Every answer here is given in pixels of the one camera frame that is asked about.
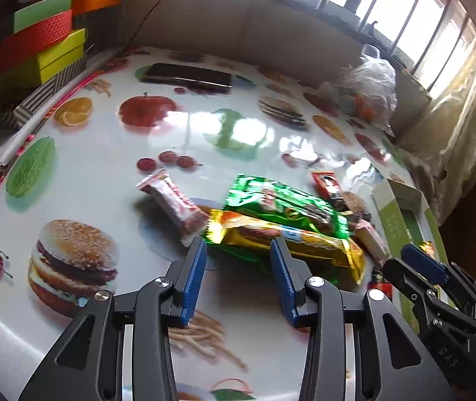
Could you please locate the black white striped box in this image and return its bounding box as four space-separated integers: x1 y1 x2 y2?
12 56 88 128

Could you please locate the cream printed curtain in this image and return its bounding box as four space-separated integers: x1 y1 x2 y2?
397 29 476 226

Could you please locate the window with metal bars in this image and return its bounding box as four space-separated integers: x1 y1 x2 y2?
263 0 476 93

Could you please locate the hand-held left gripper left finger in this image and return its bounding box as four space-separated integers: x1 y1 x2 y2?
18 237 208 401

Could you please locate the clear plastic bag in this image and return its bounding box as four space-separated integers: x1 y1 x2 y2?
317 44 398 136

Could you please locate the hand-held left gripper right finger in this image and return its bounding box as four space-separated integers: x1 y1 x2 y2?
270 238 458 401

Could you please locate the red textured storage box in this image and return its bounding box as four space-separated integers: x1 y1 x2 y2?
0 9 74 79

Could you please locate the long yellow snack packet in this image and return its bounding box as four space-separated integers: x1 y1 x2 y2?
205 209 366 287

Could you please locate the black smartphone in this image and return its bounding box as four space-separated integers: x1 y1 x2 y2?
142 63 233 95

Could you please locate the light green storage box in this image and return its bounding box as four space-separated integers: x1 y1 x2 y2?
13 0 74 34

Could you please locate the orange mandarin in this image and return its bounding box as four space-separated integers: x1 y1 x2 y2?
353 96 376 122

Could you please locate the small red snack packet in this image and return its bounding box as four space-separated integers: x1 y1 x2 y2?
367 269 393 301
310 170 345 210

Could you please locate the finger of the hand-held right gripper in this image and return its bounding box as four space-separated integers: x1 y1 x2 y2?
401 244 476 314
382 258 476 339

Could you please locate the green white cardboard box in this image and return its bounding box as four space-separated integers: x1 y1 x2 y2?
371 177 448 326

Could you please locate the brown wooden cabinet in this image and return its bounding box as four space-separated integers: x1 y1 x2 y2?
434 167 476 276

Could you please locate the thin black cable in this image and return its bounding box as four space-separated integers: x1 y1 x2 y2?
122 0 172 55

